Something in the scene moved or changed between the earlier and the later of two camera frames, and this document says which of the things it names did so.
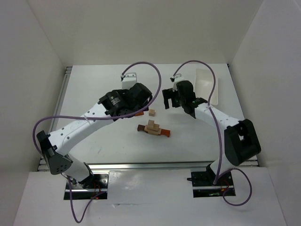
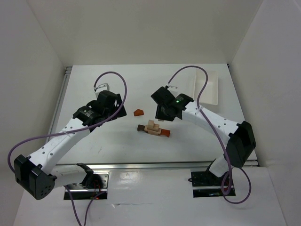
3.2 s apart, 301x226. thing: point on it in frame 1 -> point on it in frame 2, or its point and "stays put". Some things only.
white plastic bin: x=204 y=85 stays put
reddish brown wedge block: x=140 y=113 stays put
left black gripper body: x=143 y=103 -> x=120 y=106
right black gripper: x=170 y=96 -> x=163 y=115
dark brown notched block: x=140 y=127 stays put
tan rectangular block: x=155 y=127 stays put
